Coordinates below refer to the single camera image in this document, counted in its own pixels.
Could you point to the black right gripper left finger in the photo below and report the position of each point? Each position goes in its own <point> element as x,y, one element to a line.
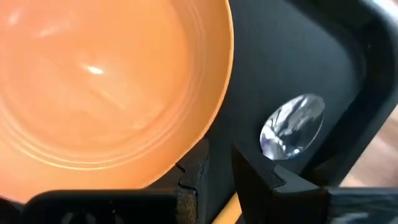
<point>109,207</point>

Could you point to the black rectangular tray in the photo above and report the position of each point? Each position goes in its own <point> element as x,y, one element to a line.
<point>289,56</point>

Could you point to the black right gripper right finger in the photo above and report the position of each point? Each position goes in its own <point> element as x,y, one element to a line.
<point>295,202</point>

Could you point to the orange round plate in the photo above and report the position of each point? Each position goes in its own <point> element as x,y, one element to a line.
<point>102,93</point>

